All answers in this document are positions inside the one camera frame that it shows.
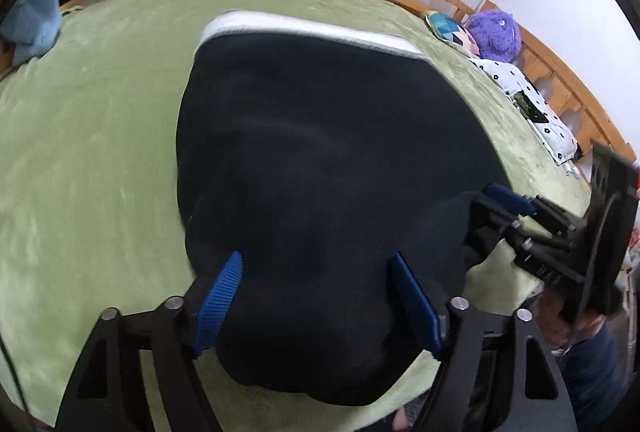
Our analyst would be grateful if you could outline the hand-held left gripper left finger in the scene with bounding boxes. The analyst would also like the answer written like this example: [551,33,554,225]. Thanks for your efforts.
[54,250,245,432]

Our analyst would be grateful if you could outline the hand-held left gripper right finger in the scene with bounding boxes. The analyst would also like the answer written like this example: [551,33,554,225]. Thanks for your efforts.
[390,251,578,432]

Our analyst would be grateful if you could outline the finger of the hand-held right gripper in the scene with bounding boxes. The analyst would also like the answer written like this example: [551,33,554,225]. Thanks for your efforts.
[481,183,581,238]
[462,194,588,285]

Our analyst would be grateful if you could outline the black pants with white stripe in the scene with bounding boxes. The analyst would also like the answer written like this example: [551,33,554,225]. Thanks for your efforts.
[175,10,511,408]

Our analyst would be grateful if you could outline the person's right forearm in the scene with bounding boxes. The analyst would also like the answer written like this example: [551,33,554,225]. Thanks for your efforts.
[555,322,632,432]

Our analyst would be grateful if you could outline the person's right hand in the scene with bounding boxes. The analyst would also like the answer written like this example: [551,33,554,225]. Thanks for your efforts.
[540,284,613,355]

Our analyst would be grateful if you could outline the white dotted pillow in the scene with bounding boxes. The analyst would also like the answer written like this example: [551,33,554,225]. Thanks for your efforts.
[470,57,581,164]

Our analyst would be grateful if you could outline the purple plush toy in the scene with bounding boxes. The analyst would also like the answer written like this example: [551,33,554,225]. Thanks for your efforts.
[465,9,521,63]

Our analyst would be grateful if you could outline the teal patterned cushion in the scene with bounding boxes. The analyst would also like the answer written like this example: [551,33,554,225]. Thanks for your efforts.
[425,11,477,49]

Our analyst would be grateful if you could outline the green fleece blanket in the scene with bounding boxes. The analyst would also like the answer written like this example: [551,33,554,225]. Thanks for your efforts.
[0,0,593,430]

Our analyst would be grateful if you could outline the light blue fleece cloth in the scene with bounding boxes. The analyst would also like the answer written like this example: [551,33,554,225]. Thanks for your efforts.
[0,0,64,66]

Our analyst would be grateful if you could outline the black cable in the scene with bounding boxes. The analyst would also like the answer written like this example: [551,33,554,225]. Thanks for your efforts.
[0,332,27,413]

